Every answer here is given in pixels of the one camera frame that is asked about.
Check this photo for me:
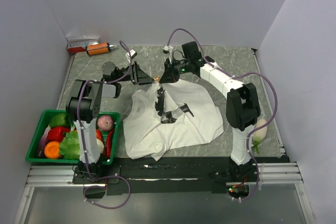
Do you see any purple eggplant slice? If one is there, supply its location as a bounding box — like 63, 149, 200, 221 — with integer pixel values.
36, 126, 51, 158

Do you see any purple onion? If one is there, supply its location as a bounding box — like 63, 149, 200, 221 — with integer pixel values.
97, 115, 114, 131

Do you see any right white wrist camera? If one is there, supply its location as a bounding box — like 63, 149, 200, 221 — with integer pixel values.
162, 45, 174, 62

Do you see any orange carrot slice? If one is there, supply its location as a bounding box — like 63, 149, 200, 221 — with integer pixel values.
44, 141, 62, 159

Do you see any orange cylinder tube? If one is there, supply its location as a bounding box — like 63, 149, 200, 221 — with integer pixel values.
86, 42, 115, 56

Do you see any white eggplant toy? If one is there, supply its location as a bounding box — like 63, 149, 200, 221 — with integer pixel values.
251, 118, 267, 153

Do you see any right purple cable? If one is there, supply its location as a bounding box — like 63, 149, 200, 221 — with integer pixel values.
166, 28, 279, 201

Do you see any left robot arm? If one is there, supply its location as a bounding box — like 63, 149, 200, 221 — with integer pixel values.
66, 61, 154, 183

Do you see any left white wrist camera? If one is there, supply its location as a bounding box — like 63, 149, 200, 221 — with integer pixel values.
125, 49, 138, 62

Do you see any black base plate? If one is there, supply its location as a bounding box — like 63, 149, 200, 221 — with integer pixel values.
72, 157, 289, 195

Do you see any aluminium rail frame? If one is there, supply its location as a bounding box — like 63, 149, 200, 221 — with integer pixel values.
14, 163, 316, 223

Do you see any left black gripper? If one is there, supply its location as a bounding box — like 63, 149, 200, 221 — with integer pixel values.
114, 61, 155, 86

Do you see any green bell pepper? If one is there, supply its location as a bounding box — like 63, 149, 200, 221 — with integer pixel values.
49, 113, 71, 129

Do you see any red chili pepper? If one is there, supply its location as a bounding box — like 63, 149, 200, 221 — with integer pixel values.
103, 129, 114, 158

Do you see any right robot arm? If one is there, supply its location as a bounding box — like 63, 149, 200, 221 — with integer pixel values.
159, 41, 260, 181

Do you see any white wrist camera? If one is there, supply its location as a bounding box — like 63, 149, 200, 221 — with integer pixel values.
125, 49, 138, 62
162, 45, 174, 62

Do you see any red white box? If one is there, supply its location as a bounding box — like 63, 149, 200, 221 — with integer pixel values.
67, 36, 100, 54

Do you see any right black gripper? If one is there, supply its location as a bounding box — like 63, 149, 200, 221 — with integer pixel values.
159, 57, 191, 84

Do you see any white printed t-shirt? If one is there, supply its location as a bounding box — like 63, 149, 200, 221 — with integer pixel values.
123, 80, 224, 161

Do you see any green plastic basket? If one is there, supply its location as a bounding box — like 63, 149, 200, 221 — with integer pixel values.
26, 110, 121, 166

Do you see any green lettuce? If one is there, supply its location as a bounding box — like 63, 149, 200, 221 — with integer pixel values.
59, 131, 80, 161

